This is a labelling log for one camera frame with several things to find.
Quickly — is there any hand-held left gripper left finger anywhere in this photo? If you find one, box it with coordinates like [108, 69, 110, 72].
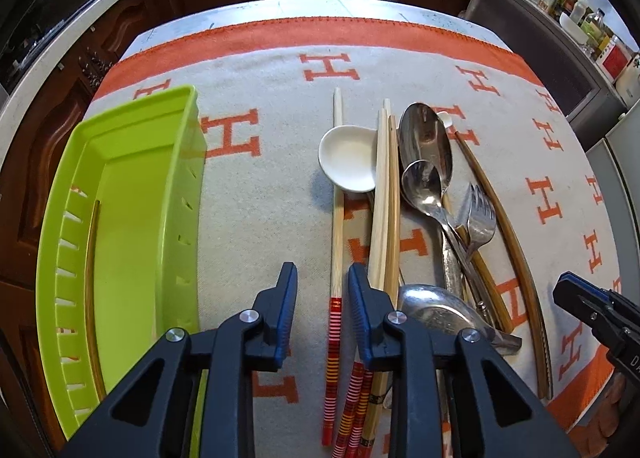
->
[59, 262, 299, 458]

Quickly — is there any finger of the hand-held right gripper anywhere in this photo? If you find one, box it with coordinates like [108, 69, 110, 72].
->
[552, 283, 608, 336]
[559, 273, 615, 296]

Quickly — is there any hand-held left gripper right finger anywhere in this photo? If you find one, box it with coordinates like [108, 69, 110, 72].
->
[347, 263, 583, 458]

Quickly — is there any bamboo chopstick red striped end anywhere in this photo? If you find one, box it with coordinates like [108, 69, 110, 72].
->
[347, 98, 392, 439]
[321, 86, 346, 448]
[332, 108, 387, 448]

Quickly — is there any wide metal soup spoon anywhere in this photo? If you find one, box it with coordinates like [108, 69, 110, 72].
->
[396, 283, 524, 356]

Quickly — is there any metal fork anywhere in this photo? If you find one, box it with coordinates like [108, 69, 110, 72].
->
[454, 183, 475, 243]
[462, 182, 497, 263]

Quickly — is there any small metal spoon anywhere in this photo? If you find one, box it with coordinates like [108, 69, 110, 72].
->
[401, 159, 501, 333]

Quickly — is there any white ceramic spoon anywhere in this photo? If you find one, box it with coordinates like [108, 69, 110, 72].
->
[318, 110, 454, 193]

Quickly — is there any green plastic utensil tray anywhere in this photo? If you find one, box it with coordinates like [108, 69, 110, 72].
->
[35, 84, 208, 458]

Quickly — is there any large metal spoon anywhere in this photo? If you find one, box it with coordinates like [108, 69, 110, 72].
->
[398, 102, 468, 306]

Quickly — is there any person's right hand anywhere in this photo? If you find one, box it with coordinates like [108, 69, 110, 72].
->
[597, 378, 627, 443]

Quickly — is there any grey refrigerator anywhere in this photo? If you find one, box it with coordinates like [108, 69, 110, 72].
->
[585, 108, 640, 289]

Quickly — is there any orange and grey printed blanket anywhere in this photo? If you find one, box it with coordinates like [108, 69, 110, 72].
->
[82, 15, 623, 458]

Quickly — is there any red label canister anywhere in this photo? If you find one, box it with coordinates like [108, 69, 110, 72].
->
[600, 35, 636, 83]

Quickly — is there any grey metal freestanding cabinet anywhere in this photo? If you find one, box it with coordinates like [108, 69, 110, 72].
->
[457, 0, 628, 139]

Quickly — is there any white bowl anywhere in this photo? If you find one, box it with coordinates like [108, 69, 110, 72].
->
[559, 12, 593, 46]

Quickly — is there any clear bottle green label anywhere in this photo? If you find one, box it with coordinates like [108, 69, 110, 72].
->
[582, 8, 608, 51]

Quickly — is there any black gas stove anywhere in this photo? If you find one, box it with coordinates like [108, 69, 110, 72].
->
[0, 0, 111, 93]

